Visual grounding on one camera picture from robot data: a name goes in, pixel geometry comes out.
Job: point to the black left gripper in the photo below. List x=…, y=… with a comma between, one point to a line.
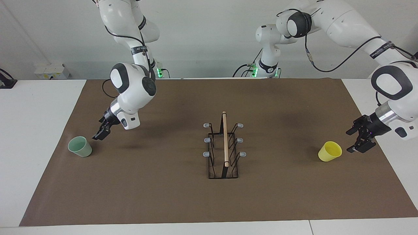
x=374, y=125

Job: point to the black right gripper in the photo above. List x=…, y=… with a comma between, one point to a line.
x=111, y=118

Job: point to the pale green plastic cup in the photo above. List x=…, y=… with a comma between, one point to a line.
x=80, y=147

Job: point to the yellow plastic cup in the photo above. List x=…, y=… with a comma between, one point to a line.
x=329, y=151

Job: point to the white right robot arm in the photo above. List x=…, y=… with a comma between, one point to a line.
x=130, y=88

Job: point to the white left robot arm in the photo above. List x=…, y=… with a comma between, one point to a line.
x=346, y=23

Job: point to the white power socket box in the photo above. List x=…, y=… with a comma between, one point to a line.
x=52, y=71

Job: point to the brown table mat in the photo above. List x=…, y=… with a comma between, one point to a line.
x=163, y=189

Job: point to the black clamp mount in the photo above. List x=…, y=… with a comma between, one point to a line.
x=6, y=83

